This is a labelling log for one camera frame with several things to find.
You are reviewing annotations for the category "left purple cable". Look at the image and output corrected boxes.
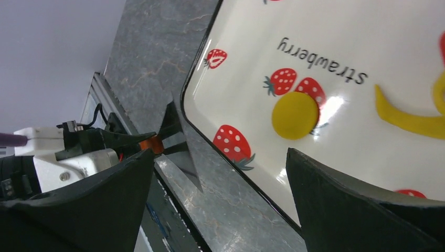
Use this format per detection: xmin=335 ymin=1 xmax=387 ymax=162
xmin=0 ymin=132 xmax=28 ymax=148

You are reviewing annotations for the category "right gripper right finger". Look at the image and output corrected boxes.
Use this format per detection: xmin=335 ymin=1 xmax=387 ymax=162
xmin=285 ymin=148 xmax=444 ymax=251

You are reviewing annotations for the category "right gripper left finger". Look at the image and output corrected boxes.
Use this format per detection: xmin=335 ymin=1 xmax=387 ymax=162
xmin=1 ymin=150 xmax=154 ymax=251

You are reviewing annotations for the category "orange handled metal scraper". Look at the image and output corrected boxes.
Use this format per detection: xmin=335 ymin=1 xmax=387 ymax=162
xmin=143 ymin=94 xmax=203 ymax=192

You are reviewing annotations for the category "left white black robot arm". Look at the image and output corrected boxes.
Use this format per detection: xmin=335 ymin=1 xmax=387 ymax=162
xmin=1 ymin=121 xmax=156 ymax=201

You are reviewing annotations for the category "white strawberry print tray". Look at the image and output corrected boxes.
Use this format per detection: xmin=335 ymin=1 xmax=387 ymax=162
xmin=181 ymin=1 xmax=444 ymax=229

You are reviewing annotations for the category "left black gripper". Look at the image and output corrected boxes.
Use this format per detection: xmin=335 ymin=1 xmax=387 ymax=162
xmin=55 ymin=121 xmax=156 ymax=161

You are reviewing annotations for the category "yellow dough piece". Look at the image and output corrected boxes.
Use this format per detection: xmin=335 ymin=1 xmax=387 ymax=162
xmin=271 ymin=92 xmax=320 ymax=140

